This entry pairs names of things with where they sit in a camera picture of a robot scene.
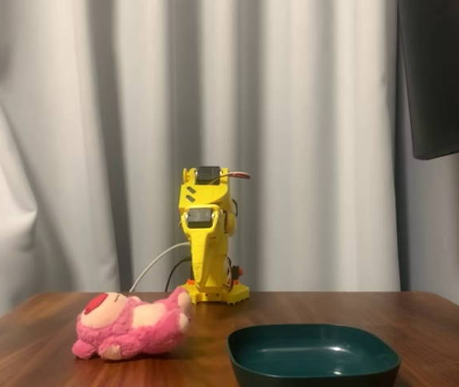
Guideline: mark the white pleated curtain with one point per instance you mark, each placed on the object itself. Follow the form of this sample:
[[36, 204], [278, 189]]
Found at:
[[72, 121]]

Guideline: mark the dark hanging monitor panel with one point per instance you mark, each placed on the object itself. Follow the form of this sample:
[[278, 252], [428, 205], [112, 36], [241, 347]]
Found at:
[[443, 80]]

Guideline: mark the pink strawberry bear plush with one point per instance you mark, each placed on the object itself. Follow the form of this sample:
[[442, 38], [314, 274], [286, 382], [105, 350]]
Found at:
[[132, 326]]

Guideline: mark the yellow robot arm with base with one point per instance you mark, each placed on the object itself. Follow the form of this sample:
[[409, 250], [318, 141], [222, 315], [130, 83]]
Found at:
[[209, 193]]

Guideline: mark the dark green plastic bin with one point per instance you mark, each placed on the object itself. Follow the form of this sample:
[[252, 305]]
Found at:
[[314, 354]]

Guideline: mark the yellow gripper, black servo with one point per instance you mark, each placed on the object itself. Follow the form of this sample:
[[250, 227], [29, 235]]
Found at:
[[202, 239]]

